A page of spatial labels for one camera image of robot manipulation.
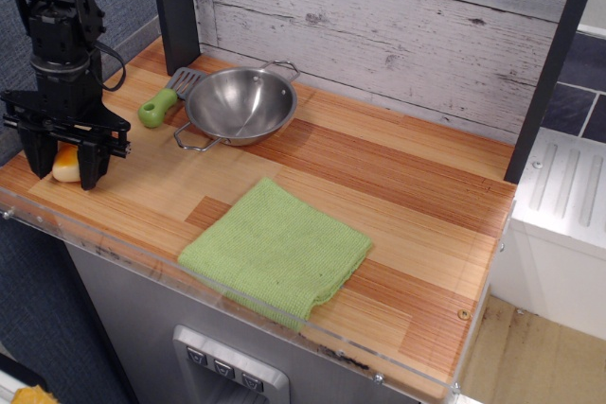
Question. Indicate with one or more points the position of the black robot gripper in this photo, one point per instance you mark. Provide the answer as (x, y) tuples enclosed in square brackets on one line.
[(68, 108)]

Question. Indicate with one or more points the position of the yellow toy bread loaf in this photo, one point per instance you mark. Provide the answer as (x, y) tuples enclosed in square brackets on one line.
[(66, 164)]

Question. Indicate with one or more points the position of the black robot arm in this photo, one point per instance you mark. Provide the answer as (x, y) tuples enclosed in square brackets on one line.
[(64, 35)]

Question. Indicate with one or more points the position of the green folded cloth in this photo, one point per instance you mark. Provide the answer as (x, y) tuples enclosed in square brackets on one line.
[(276, 255)]

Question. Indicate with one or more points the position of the clear acrylic front guard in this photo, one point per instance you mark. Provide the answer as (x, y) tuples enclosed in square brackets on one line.
[(76, 233)]

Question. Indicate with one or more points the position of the silver toy fridge cabinet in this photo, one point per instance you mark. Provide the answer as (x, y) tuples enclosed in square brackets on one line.
[(335, 358)]

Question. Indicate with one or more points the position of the yellow object bottom corner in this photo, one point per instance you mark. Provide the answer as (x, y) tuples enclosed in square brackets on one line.
[(33, 395)]

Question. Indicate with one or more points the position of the silver dispenser button panel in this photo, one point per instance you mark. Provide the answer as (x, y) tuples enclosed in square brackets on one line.
[(214, 372)]

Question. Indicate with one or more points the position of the white toy sink unit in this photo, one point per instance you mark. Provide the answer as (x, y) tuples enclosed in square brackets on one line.
[(552, 256)]

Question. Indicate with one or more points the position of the green-handled grey spatula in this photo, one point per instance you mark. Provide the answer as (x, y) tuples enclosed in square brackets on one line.
[(152, 113)]

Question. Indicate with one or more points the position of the steel two-handled bowl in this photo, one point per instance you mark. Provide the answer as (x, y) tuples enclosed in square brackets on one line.
[(241, 106)]

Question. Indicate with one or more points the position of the dark left frame post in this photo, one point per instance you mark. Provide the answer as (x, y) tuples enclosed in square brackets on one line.
[(179, 32)]

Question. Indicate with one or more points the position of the dark frame post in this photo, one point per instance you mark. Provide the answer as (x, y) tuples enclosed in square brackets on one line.
[(179, 32), (562, 41)]

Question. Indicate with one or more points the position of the dark right frame post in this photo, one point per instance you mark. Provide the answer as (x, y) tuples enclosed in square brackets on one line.
[(562, 41)]

